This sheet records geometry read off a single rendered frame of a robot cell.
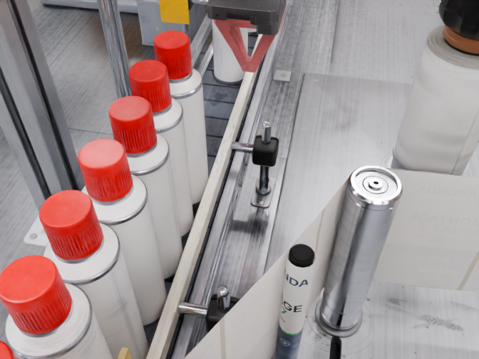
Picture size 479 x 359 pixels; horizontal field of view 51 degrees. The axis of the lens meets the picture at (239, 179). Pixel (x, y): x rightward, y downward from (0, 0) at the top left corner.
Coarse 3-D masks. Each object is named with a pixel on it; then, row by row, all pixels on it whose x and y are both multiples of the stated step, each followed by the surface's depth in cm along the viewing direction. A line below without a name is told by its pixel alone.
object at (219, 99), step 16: (208, 64) 79; (208, 80) 76; (256, 80) 76; (208, 96) 73; (224, 96) 73; (208, 112) 71; (224, 112) 71; (208, 128) 68; (224, 128) 68; (240, 128) 68; (208, 144) 66; (208, 160) 64; (208, 176) 62; (224, 176) 62; (192, 208) 58; (208, 224) 56; (176, 336) 47
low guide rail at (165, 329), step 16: (240, 96) 68; (240, 112) 65; (224, 144) 61; (224, 160) 59; (208, 192) 55; (208, 208) 54; (192, 224) 52; (192, 240) 51; (192, 256) 49; (176, 272) 48; (192, 272) 50; (176, 288) 47; (176, 304) 45; (160, 320) 44; (176, 320) 46; (160, 336) 43; (160, 352) 42
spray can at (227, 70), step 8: (216, 32) 70; (216, 40) 71; (224, 40) 70; (216, 48) 72; (224, 48) 71; (216, 56) 73; (224, 56) 72; (232, 56) 72; (216, 64) 74; (224, 64) 73; (232, 64) 73; (216, 72) 75; (224, 72) 74; (232, 72) 74; (240, 72) 74; (224, 80) 75; (232, 80) 75; (240, 80) 75
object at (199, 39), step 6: (204, 24) 72; (210, 24) 73; (198, 30) 71; (204, 30) 71; (210, 30) 73; (198, 36) 69; (204, 36) 70; (192, 42) 68; (198, 42) 68; (204, 42) 70; (192, 48) 67; (198, 48) 68; (192, 54) 66; (198, 54) 68; (192, 60) 66; (192, 66) 66
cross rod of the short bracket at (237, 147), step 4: (232, 144) 61; (236, 144) 61; (240, 144) 61; (244, 144) 61; (248, 144) 61; (252, 144) 61; (232, 148) 61; (236, 148) 61; (240, 148) 61; (244, 148) 61; (248, 148) 61; (248, 152) 61
